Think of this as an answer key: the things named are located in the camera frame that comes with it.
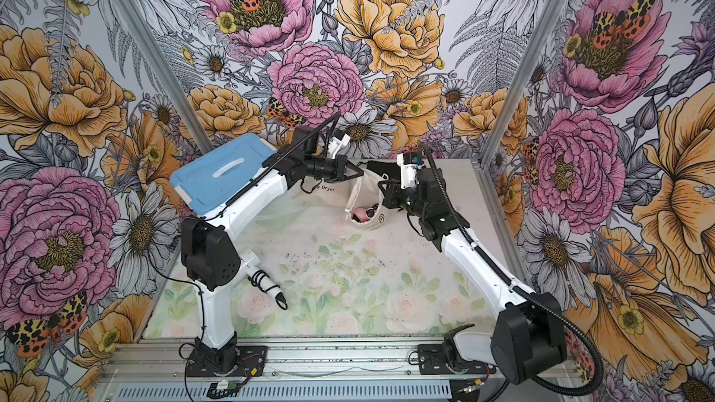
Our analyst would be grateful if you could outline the white hair dryer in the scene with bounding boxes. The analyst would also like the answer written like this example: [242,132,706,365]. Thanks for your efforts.
[242,251,289,311]

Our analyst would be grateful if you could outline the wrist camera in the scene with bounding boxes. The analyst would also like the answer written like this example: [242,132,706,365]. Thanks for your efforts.
[396,152,422,189]
[327,134,351,159]

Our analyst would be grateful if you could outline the blue lidded storage box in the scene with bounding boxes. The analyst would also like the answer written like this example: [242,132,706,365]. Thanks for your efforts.
[169,133,277,216]

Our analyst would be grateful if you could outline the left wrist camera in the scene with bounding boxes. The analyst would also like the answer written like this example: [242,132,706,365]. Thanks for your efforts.
[327,134,351,159]

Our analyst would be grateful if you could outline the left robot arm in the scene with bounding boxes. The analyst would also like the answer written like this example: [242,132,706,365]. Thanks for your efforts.
[171,128,362,377]

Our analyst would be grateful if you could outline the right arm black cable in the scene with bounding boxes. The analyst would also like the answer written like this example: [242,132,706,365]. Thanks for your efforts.
[418,141,605,402]

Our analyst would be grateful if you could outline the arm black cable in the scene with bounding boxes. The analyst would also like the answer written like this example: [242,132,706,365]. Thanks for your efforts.
[418,141,605,402]
[150,112,343,347]

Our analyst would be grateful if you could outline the aluminium front rail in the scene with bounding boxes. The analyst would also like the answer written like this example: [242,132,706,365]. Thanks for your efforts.
[93,336,560,401]

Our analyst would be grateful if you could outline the black hair dryer pouch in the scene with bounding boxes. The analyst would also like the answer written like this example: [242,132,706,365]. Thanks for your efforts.
[367,160,400,180]

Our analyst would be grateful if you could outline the pink hair dryer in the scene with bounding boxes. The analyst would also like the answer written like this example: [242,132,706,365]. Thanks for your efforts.
[351,207,376,223]

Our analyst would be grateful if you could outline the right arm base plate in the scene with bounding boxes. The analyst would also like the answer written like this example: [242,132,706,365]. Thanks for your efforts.
[416,344,495,376]

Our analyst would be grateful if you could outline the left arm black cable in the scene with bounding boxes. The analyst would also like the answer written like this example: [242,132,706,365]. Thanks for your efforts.
[150,112,343,347]

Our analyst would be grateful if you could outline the beige cloth bag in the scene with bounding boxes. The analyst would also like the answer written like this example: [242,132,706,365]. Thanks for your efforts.
[346,169,398,231]
[302,178,352,208]

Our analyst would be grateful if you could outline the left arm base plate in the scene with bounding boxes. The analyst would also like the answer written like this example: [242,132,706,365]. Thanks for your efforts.
[186,344,268,378]

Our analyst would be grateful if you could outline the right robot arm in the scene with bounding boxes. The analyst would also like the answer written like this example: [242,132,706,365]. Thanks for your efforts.
[378,164,566,385]

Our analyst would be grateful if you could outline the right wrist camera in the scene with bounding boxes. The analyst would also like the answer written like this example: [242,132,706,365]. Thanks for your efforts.
[396,152,422,189]

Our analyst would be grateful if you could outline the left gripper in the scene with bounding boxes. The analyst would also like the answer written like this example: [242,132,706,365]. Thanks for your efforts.
[304,153,363,182]

